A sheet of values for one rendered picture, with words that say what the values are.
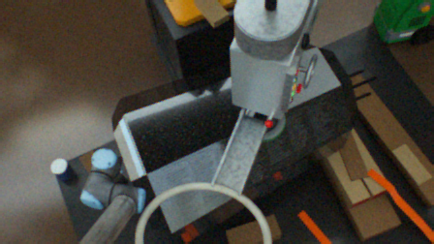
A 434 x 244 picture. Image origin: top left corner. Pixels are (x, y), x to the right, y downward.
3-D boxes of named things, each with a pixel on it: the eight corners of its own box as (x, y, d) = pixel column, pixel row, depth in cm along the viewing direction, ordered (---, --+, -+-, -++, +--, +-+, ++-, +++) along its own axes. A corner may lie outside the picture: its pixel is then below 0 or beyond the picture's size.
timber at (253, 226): (232, 255, 287) (232, 250, 276) (226, 234, 292) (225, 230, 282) (280, 238, 290) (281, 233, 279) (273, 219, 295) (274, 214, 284)
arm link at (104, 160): (86, 167, 184) (95, 143, 189) (93, 179, 195) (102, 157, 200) (109, 171, 183) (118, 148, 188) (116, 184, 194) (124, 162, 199)
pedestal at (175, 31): (149, 37, 360) (128, -36, 294) (230, 3, 370) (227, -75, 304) (186, 107, 333) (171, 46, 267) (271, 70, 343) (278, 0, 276)
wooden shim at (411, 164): (390, 152, 302) (391, 151, 301) (404, 144, 304) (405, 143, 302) (418, 186, 292) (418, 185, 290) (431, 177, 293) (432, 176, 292)
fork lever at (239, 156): (260, 51, 224) (261, 45, 219) (300, 63, 220) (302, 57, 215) (202, 185, 195) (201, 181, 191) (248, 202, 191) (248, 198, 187)
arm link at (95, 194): (105, 204, 178) (115, 173, 184) (75, 198, 179) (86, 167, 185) (110, 213, 186) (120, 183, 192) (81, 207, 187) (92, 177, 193)
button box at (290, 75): (286, 94, 194) (293, 54, 168) (293, 96, 193) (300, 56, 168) (280, 110, 191) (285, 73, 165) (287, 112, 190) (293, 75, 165)
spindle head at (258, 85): (260, 41, 222) (263, -29, 181) (306, 54, 217) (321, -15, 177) (231, 107, 208) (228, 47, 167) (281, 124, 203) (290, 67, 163)
